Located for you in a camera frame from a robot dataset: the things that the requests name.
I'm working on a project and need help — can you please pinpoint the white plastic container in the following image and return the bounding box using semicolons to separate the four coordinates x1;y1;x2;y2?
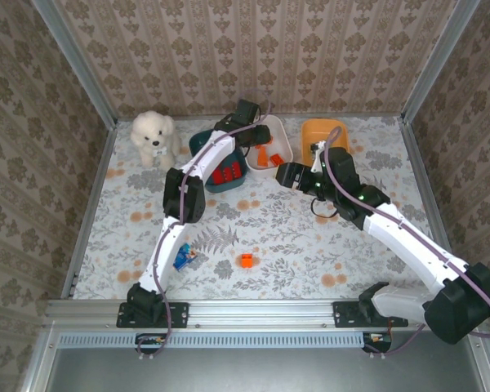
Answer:
244;115;294;180

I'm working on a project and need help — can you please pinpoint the orange plastic container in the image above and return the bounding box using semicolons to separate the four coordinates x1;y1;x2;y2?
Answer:
301;118;350;169

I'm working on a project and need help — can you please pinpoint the teal plastic container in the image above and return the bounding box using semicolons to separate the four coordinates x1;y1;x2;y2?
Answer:
189;128;250;194

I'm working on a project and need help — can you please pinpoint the white plush dog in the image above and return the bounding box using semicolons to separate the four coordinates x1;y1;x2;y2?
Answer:
130;109;183;172

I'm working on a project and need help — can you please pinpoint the blue tissue pack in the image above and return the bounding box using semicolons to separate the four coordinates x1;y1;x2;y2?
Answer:
172;243;198;273

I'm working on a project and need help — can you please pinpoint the grey metal panel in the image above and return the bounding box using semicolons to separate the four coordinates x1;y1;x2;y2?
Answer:
44;331;489;392

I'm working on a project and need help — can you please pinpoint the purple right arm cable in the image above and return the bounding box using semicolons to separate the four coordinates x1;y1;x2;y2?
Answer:
321;125;490;361

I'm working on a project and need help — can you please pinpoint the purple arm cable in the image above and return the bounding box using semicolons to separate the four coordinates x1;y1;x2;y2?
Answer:
321;125;490;361
136;88;273;361

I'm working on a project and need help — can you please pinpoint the thin aluminium back rail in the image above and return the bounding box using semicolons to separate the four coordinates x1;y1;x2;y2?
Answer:
114;112;405;123

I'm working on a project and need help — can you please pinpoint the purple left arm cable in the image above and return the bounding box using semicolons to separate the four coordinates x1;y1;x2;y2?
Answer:
136;88;273;361

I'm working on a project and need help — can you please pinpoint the aluminium side rail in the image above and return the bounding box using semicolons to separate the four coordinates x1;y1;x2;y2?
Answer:
399;118;466;297
60;122;119;301

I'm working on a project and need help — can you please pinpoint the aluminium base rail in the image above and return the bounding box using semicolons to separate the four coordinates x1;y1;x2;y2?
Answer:
44;296;489;332

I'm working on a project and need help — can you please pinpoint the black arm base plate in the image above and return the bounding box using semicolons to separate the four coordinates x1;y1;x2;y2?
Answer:
116;301;189;329
332;300;409;329

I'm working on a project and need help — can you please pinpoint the grey slotted cable duct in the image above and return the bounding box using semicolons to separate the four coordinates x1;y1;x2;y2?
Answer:
56;331;365;349

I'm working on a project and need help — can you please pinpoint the black cable outlet with wires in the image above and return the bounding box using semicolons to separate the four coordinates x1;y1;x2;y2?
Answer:
135;332;176;357
361;331;394;354

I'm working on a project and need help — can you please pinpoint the aluminium frame post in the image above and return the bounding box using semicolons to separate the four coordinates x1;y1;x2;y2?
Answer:
30;0;119;130
402;0;481;123

